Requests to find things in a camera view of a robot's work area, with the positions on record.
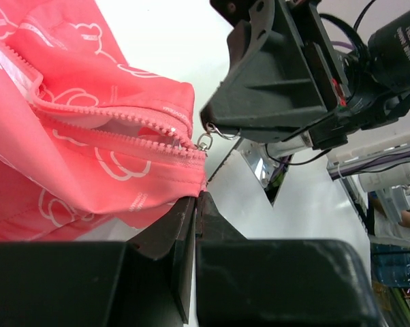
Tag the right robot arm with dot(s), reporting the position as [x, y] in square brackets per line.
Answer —
[378, 72]

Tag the pink hooded jacket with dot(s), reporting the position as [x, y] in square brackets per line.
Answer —
[84, 136]

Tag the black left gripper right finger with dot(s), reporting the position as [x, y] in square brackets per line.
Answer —
[276, 282]

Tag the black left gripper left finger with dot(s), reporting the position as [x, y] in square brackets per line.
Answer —
[144, 281]

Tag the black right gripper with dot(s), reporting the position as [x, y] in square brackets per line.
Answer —
[284, 79]

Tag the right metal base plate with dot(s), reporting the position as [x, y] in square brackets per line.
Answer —
[269, 173]

